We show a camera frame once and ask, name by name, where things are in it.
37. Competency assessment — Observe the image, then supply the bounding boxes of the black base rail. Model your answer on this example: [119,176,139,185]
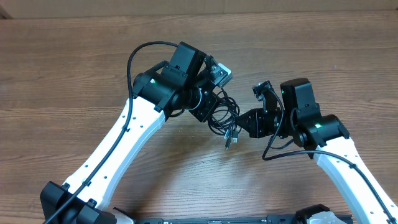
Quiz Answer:
[111,203,354,224]

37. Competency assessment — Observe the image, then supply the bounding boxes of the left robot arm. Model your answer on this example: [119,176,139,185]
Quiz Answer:
[40,42,232,224]

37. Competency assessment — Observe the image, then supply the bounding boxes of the black usb cables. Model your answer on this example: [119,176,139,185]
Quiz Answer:
[206,87,242,151]

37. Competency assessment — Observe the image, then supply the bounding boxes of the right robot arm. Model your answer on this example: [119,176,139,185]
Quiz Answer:
[236,78,397,223]

